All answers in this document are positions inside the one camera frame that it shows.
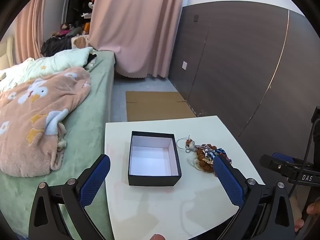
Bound hanging dark clothes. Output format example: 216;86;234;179
66;0;101;28

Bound silver hoop ring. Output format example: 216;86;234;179
176;136;194;151

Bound flat brown cardboard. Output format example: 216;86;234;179
125;91;198;122

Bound pile of dark clothes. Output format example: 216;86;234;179
40;36;73;57

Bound cream headboard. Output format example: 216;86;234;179
0;36;14;71

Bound brown bead bracelet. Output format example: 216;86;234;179
196;146;218;173

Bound black jewelry box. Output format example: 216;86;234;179
128;131;182;187

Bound white pillow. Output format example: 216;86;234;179
0;47;94;93

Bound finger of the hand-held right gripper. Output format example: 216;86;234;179
259;152;314;177

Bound wide pink curtain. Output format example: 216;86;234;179
88;0;187;79

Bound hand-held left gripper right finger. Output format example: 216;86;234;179
212;154;296;240

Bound green bed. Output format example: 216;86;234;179
0;50;117;240

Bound brown and cream cushion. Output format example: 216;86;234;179
71;35;91;49

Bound narrow pink curtain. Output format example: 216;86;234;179
14;0;48;65

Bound peach duck print blanket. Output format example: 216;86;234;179
0;66;92;177

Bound plush toy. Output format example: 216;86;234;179
59;23;76;35

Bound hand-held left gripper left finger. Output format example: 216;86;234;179
29;154;112;240

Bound person's right hand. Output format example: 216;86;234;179
294;201;320;232

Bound blue flower ornament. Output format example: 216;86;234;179
211;149;227;159

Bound black garment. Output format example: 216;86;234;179
84;53;98;68

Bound silver ball chain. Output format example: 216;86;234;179
184;143;213;155

